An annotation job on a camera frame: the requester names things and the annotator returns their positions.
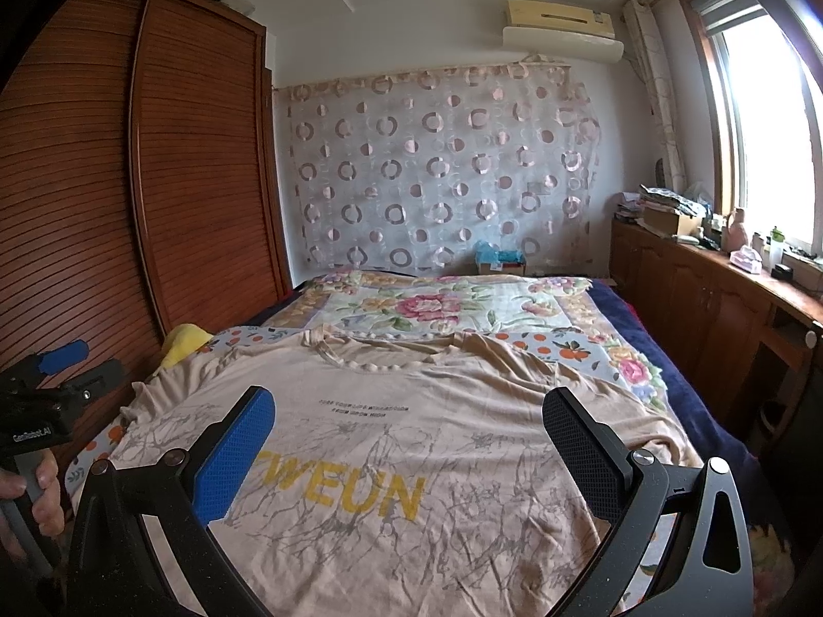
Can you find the tied window curtain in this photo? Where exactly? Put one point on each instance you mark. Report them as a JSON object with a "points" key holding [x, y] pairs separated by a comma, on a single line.
{"points": [[655, 71]]}

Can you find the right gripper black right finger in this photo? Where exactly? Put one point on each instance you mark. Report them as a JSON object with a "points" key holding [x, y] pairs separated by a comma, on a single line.
{"points": [[705, 569]]}

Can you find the navy blue blanket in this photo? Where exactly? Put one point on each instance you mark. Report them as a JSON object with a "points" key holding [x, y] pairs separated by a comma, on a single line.
{"points": [[706, 434]]}

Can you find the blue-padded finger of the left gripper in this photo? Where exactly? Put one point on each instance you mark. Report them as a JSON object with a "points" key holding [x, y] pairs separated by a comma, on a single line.
{"points": [[56, 361]]}

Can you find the yellow plush toy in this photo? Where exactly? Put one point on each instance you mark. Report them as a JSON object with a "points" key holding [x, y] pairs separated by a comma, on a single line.
{"points": [[184, 339]]}

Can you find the floral quilt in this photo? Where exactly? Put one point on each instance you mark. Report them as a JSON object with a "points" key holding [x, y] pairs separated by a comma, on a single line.
{"points": [[375, 302]]}

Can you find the orange-print white bedsheet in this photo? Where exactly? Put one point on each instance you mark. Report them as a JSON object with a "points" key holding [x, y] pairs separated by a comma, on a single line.
{"points": [[604, 355]]}

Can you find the wooden side cabinet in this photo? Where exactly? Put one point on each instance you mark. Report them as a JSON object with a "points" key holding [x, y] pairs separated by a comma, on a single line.
{"points": [[749, 345]]}

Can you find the pink figurine bottle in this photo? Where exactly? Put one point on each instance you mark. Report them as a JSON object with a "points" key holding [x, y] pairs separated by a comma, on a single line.
{"points": [[734, 236]]}

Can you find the wall air conditioner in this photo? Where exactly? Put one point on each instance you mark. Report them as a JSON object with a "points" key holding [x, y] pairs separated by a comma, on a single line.
{"points": [[560, 30]]}

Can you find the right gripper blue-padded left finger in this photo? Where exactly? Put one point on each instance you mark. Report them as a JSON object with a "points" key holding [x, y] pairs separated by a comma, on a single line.
{"points": [[114, 568]]}

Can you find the wooden louvered wardrobe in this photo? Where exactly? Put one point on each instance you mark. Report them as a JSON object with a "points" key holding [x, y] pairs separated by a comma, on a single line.
{"points": [[138, 180]]}

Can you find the window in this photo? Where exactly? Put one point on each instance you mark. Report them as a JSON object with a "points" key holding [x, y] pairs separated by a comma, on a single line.
{"points": [[765, 110]]}

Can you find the circle-pattern sheer curtain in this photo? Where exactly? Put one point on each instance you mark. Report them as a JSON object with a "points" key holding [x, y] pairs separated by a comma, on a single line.
{"points": [[413, 171]]}

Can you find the blue tissue box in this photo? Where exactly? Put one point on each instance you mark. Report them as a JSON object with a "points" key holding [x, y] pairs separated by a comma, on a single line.
{"points": [[492, 260]]}

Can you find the stack of books and boxes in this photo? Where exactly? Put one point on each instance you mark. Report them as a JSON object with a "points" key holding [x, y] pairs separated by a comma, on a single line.
{"points": [[661, 211]]}

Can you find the beige printed t-shirt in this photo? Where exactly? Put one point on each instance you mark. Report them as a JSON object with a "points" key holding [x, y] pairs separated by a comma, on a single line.
{"points": [[409, 477]]}

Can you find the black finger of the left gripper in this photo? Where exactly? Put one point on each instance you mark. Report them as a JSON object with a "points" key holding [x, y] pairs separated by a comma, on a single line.
{"points": [[92, 385]]}

